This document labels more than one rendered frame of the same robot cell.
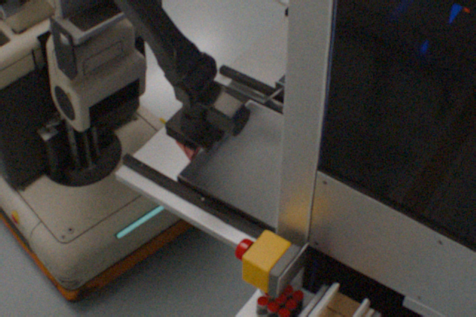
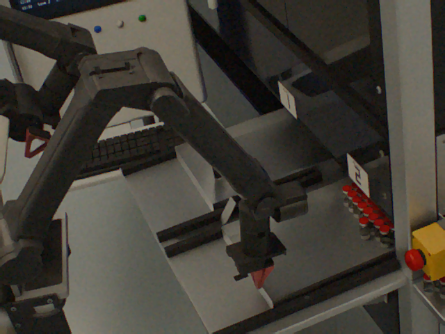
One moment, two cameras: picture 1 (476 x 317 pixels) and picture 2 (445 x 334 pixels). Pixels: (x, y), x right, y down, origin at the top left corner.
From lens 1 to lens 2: 1.11 m
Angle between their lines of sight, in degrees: 38
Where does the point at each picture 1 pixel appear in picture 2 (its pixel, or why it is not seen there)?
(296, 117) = (414, 102)
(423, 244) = not seen: outside the picture
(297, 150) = (419, 133)
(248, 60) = (160, 218)
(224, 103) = (288, 191)
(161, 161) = (235, 316)
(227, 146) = not seen: hidden behind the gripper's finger
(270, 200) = (334, 258)
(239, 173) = (290, 268)
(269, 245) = (430, 234)
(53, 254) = not seen: outside the picture
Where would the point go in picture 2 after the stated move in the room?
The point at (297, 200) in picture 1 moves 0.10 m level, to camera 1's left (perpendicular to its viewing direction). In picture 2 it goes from (424, 181) to (401, 215)
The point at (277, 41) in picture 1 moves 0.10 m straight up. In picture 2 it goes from (152, 193) to (143, 159)
